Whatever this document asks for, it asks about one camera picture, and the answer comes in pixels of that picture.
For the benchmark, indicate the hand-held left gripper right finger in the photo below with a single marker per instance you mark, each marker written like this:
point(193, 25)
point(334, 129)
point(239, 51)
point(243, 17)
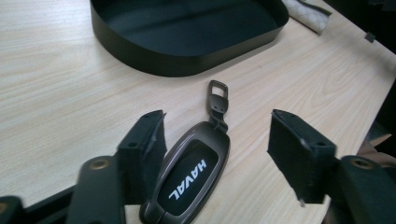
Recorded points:
point(299, 155)

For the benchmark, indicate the dark tape piece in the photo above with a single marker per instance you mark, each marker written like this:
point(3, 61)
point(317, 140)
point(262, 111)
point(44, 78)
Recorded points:
point(370, 37)

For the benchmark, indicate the black key rack with tray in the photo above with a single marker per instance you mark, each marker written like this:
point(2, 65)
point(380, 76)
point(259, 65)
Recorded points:
point(186, 31)

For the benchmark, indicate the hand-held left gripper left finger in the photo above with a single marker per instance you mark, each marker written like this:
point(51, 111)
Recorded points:
point(141, 155)

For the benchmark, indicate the grey cloth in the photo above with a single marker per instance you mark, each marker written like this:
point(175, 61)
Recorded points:
point(308, 15)

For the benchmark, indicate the grey car key fob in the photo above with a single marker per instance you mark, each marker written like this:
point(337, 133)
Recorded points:
point(186, 177)

